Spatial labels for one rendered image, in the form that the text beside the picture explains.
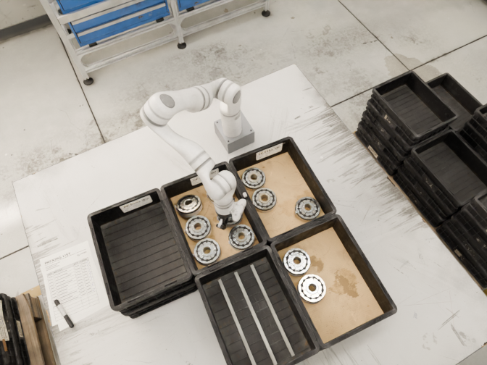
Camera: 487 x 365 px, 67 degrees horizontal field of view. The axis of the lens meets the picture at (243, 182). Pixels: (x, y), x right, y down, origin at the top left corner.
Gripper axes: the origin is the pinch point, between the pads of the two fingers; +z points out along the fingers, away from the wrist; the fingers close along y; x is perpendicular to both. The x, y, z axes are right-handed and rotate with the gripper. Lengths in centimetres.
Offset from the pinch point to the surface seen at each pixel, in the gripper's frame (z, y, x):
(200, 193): 2.4, -8.3, -16.0
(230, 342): 2.4, 41.7, 18.4
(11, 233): 85, 29, -146
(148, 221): 2.5, 11.6, -30.8
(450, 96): 59, -157, 95
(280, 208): 2.5, -13.8, 18.5
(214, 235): 2.4, 7.3, -2.8
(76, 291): 15, 46, -49
